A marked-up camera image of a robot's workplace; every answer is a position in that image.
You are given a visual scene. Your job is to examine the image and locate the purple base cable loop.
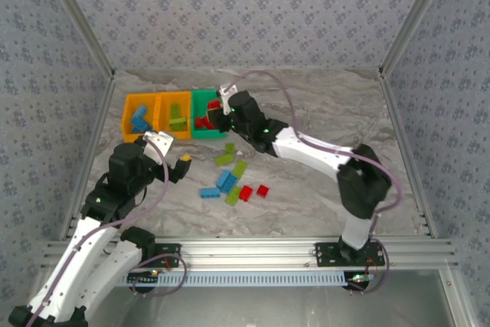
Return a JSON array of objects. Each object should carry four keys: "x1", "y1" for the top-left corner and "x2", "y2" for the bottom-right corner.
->
[
  {"x1": 132, "y1": 253, "x2": 188, "y2": 298},
  {"x1": 348, "y1": 238, "x2": 391, "y2": 296}
]

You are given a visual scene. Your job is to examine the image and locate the orange plastic bin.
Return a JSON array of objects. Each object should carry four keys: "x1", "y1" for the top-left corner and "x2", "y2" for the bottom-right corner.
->
[
  {"x1": 121, "y1": 93, "x2": 162, "y2": 143},
  {"x1": 156, "y1": 91, "x2": 194, "y2": 140}
]

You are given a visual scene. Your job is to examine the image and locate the aluminium side rail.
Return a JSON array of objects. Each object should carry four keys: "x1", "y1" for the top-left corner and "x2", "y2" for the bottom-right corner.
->
[
  {"x1": 59, "y1": 72, "x2": 118, "y2": 242},
  {"x1": 378, "y1": 68, "x2": 439, "y2": 240}
]

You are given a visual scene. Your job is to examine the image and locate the white slotted cable duct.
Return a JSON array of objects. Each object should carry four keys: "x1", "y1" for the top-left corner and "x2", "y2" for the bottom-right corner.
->
[{"x1": 110, "y1": 270, "x2": 350, "y2": 289}]

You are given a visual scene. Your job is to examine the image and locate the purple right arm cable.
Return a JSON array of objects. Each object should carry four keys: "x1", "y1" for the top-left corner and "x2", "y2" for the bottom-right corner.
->
[{"x1": 227, "y1": 70, "x2": 403, "y2": 236}]

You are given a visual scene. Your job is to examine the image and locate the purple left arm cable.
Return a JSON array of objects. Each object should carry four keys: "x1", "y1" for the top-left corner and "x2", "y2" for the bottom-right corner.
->
[{"x1": 26, "y1": 139, "x2": 170, "y2": 327}]

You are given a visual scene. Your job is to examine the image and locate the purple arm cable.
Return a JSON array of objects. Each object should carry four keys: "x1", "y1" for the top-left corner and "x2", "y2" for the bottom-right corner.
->
[
  {"x1": 227, "y1": 70, "x2": 403, "y2": 236},
  {"x1": 26, "y1": 139, "x2": 170, "y2": 327}
]

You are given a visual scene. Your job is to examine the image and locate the green plastic bin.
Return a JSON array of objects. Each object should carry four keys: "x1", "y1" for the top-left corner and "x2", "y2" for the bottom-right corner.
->
[{"x1": 191, "y1": 89, "x2": 227, "y2": 139}]

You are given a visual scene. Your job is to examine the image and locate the aluminium frame post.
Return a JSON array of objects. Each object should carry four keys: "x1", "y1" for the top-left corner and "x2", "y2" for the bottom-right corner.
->
[
  {"x1": 378, "y1": 0, "x2": 459, "y2": 77},
  {"x1": 38, "y1": 0, "x2": 118, "y2": 77}
]

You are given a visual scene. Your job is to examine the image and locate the wide aluminium base rail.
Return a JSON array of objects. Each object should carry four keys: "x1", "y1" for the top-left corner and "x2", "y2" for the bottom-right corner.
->
[{"x1": 38, "y1": 237, "x2": 459, "y2": 271}]

